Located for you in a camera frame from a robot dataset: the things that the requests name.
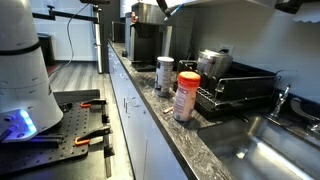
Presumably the grey curved sink fixture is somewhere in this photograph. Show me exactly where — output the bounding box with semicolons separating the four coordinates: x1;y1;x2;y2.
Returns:
289;97;320;134

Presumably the black stereo camera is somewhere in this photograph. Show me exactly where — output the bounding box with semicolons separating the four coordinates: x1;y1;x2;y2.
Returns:
79;0;111;5

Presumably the black dish rack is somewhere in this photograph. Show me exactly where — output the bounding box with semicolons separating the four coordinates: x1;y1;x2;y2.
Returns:
173;59;282;118

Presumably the blue marker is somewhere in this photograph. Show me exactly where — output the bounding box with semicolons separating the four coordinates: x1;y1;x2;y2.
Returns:
163;3;185;22

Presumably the chrome sink faucet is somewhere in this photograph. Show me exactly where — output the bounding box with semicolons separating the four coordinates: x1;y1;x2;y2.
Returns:
269;84;292;118

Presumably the grey base cabinet with handles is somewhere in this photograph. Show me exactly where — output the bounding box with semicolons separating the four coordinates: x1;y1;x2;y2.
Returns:
107;41;188;180

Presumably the black paper towel dispenser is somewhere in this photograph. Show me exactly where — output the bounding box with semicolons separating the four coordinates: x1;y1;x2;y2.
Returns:
274;0;320;24

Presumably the black trash bin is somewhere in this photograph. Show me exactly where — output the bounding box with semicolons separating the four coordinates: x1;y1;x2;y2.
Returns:
39;33;56;66

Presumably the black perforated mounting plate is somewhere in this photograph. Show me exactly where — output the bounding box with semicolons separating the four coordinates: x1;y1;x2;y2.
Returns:
0;98;111;178

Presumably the white canister with blue label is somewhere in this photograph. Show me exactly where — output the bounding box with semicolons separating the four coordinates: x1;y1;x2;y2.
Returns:
155;56;175;98

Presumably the stainless steel pot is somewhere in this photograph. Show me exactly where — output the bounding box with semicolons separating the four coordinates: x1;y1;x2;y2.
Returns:
196;49;234;80

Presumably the stainless steel refrigerator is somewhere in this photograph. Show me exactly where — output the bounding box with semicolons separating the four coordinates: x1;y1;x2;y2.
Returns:
92;0;121;75

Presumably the black box appliance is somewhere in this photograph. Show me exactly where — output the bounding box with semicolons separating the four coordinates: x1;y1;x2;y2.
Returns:
111;20;126;44

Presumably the stainless steel sink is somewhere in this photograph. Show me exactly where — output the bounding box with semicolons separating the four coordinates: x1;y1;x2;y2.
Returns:
197;114;320;180

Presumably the black clamp with orange grip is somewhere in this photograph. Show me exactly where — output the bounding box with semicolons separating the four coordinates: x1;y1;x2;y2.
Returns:
79;97;111;124
73;124;116;179

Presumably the black camera cable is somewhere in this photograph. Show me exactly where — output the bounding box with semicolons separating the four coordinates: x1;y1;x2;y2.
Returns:
48;3;91;78

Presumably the white wall cabinet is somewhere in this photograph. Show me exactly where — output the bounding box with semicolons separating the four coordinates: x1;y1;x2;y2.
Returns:
166;0;278;10

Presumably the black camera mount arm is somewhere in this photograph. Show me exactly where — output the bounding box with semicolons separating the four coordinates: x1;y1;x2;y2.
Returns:
34;4;101;25

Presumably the white wall outlet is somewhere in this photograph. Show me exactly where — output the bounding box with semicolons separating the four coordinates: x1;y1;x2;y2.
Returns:
218;44;235;56

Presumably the black coffee maker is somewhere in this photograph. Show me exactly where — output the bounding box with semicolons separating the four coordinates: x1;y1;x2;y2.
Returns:
124;2;175;73

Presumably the creamer bottle with orange lid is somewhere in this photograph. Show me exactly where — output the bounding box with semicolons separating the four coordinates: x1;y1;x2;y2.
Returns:
172;71;202;123

